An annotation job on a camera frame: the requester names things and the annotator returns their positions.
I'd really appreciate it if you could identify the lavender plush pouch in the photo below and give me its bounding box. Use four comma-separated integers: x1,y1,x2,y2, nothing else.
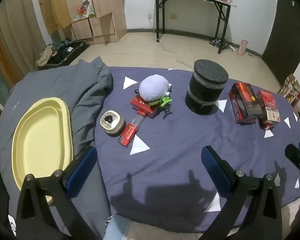
139,74,170,102

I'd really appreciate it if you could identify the wooden wardrobe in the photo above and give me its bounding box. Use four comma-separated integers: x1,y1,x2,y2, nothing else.
36,0,127,46

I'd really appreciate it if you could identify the pink bottle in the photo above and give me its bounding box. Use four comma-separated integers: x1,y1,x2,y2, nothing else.
237,39,249,56

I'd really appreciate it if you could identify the light blue cloth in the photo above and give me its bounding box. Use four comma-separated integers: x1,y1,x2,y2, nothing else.
104,215,135,240

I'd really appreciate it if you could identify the red tube lighter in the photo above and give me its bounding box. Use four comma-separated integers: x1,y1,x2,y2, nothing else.
118,111,147,147

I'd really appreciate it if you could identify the pile of clothes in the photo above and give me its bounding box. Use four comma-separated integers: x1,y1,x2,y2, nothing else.
209,38,237,52

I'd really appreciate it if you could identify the grey blanket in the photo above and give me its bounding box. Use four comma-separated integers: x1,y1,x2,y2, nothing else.
0,56,113,240

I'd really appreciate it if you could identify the red and silver cigarette box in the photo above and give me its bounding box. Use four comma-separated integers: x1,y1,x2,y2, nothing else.
256,90,280,130

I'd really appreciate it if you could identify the orange curtain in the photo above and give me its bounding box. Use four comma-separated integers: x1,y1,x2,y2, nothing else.
0,17,20,100

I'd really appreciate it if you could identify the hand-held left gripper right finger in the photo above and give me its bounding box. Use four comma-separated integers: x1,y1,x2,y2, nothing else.
197,145,283,240

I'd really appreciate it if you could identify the purple bedsheet with white triangles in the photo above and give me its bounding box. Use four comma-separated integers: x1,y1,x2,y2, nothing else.
92,66,300,233

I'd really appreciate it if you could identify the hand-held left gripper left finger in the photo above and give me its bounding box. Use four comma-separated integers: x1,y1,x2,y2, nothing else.
16,146,98,240

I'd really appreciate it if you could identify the printed cardboard box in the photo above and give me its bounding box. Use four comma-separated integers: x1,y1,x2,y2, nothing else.
277,74,300,113

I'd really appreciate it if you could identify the green keychain charm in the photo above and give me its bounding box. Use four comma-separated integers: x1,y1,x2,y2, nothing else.
148,92,173,117

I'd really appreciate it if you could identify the dark door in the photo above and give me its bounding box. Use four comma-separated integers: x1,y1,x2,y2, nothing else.
262,0,300,85

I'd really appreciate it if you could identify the beige garment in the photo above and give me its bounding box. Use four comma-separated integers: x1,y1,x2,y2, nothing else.
36,45,58,67

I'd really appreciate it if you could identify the beige curtain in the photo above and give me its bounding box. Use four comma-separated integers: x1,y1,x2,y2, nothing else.
0,0,45,80

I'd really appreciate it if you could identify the round metal tin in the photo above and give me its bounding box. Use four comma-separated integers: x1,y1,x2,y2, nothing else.
99,110,127,137

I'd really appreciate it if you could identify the clutter of wardrobe shelf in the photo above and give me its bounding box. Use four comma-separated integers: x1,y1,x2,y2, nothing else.
72,0,95,22

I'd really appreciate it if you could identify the open black suitcase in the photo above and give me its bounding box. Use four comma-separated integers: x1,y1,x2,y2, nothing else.
37,40,88,70

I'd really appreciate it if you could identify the yellow plastic basin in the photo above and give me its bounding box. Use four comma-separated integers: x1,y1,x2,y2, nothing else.
11,97,74,204

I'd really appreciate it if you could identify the plaid cloth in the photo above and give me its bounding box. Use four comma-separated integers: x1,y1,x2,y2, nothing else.
103,217,113,233

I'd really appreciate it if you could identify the large red cigarette box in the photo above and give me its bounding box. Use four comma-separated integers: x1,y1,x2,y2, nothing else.
228,82,263,125

